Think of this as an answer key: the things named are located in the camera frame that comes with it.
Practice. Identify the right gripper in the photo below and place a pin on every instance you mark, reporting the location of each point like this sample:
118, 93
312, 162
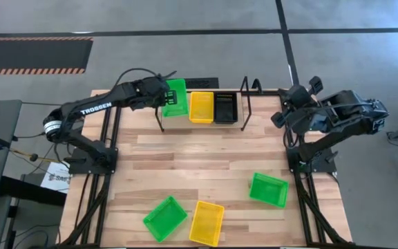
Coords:
299, 103

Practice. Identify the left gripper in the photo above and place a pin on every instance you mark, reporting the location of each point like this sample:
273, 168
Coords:
147, 91

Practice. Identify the green slotted plastic basket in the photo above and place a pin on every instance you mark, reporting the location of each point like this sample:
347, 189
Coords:
164, 219
268, 190
180, 107

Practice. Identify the yellow slotted plastic basket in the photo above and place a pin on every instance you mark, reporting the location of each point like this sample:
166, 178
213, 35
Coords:
206, 224
201, 109

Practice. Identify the black slotted plastic basket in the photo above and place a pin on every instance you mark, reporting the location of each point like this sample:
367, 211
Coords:
225, 112

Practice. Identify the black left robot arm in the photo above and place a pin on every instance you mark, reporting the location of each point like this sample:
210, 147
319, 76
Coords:
95, 107

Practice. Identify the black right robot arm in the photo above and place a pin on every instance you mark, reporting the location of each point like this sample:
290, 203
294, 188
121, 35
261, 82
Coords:
333, 138

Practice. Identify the black perforated panel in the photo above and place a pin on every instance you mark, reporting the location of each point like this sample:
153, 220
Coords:
202, 83

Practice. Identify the black arched clamp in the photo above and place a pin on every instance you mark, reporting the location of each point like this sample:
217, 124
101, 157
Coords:
256, 83

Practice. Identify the white printed paper sheet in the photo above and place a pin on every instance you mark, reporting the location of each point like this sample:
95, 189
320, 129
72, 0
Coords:
55, 178

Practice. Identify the black hazard-striped floor mat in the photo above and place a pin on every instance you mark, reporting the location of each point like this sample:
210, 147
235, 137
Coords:
29, 55

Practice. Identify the black crossbar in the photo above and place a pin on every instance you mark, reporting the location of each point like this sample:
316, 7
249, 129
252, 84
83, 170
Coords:
29, 192

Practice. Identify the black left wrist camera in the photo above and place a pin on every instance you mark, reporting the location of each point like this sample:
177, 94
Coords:
163, 83

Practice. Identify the black aluminium rig frame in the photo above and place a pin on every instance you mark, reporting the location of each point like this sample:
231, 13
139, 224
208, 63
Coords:
271, 92

